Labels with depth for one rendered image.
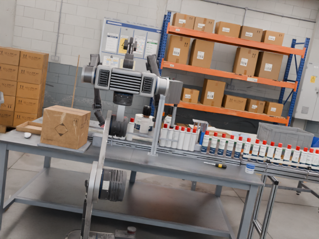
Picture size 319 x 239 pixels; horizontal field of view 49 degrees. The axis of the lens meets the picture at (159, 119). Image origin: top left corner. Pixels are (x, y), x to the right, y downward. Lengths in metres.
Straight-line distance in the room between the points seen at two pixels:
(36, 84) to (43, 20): 1.86
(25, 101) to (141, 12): 2.95
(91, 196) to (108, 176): 0.14
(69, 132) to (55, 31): 4.93
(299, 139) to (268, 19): 3.75
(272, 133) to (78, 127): 2.70
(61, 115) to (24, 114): 3.49
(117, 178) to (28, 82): 4.33
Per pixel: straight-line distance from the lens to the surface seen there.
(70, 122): 2.75
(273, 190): 3.22
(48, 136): 2.84
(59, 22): 7.50
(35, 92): 6.16
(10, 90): 6.22
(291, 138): 4.80
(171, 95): 2.91
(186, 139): 3.12
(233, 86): 7.73
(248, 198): 2.91
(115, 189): 2.00
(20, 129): 3.24
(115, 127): 2.38
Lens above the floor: 1.63
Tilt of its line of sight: 10 degrees down
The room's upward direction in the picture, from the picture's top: 10 degrees clockwise
